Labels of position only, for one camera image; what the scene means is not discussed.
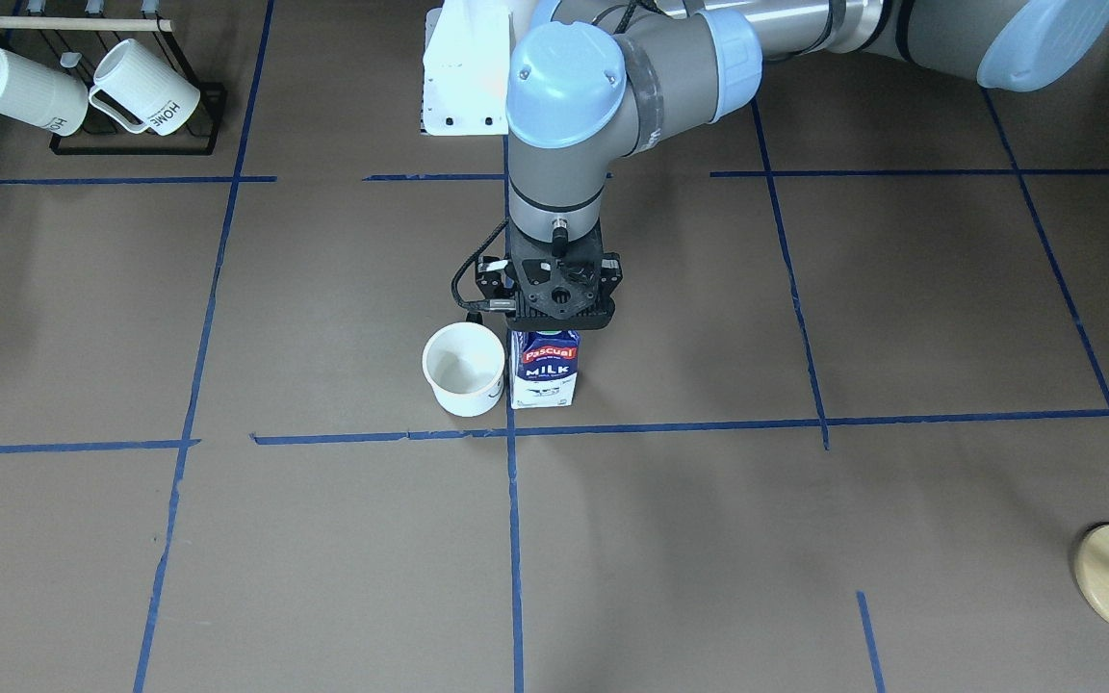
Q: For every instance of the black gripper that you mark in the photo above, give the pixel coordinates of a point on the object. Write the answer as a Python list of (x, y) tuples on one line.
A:
[(490, 282)]

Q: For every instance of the white smiley face mug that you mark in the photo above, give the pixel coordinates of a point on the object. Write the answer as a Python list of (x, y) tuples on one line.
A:
[(464, 363)]

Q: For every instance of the blue white milk carton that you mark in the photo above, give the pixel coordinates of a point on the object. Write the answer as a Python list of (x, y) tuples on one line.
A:
[(544, 368)]

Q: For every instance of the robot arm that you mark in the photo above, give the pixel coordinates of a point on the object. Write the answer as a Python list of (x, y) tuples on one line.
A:
[(592, 82)]

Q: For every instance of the white ribbed cup on rack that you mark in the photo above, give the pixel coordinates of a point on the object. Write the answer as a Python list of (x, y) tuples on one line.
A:
[(141, 92)]

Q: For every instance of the wooden rod on rack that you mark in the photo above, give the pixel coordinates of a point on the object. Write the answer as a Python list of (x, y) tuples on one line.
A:
[(150, 26)]

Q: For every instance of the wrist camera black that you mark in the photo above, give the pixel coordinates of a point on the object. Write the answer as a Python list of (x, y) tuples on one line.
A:
[(524, 320)]

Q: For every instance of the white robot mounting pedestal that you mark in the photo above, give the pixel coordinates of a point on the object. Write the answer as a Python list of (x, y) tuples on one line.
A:
[(466, 62)]

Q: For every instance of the black wire cup rack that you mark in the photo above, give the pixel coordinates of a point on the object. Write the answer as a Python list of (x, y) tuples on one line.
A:
[(78, 52)]

